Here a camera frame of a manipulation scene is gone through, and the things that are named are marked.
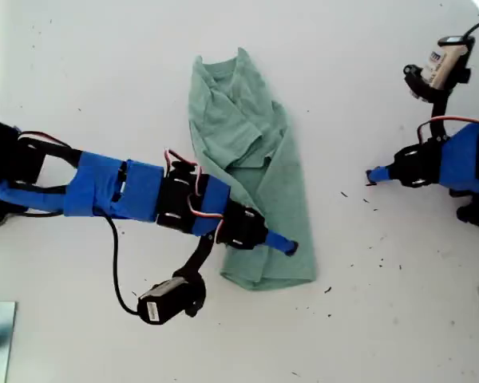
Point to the shiny steel base plate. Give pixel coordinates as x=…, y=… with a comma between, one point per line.
x=4, y=343

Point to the black camera stalk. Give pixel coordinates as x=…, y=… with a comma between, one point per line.
x=197, y=259
x=439, y=115

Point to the cream black arm camera box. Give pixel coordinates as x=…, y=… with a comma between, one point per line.
x=443, y=65

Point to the green t-shirt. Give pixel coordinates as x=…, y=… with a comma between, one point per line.
x=239, y=119

